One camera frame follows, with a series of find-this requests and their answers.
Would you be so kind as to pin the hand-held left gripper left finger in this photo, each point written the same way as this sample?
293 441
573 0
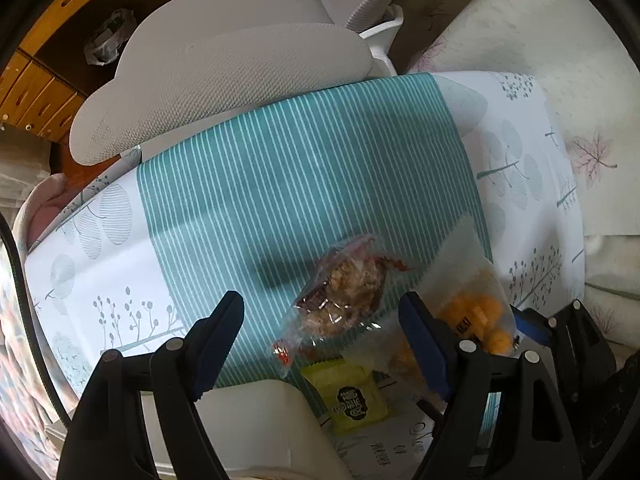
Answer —
215 345

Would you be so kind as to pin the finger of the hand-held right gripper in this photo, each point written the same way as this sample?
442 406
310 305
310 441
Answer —
532 327

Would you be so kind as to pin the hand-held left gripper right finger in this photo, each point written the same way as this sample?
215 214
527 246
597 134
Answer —
425 350

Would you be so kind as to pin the orange puff ball packet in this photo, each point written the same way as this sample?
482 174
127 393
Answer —
470 310

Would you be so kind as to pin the white plastic storage tray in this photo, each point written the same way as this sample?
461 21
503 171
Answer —
250 430

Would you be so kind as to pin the clear brown nut cluster packet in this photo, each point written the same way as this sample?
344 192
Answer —
340 290

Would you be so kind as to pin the green snack packet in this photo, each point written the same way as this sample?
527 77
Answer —
350 395

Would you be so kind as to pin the leaf patterned tablecloth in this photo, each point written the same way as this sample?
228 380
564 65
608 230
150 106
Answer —
300 170

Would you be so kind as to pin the floral blanket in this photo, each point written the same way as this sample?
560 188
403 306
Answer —
20 370

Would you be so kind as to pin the pink bed sheet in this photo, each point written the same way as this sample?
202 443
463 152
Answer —
45 210

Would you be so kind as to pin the white lace cover cloth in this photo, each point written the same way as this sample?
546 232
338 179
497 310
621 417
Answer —
20 170

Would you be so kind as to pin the grey office chair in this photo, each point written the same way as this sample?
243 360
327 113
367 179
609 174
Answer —
225 70

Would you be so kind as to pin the leaf print curtain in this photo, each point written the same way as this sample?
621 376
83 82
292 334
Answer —
540 25

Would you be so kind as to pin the wooden desk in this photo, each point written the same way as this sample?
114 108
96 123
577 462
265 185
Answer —
40 95

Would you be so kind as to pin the trash bin with bag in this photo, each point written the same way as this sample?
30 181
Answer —
107 37

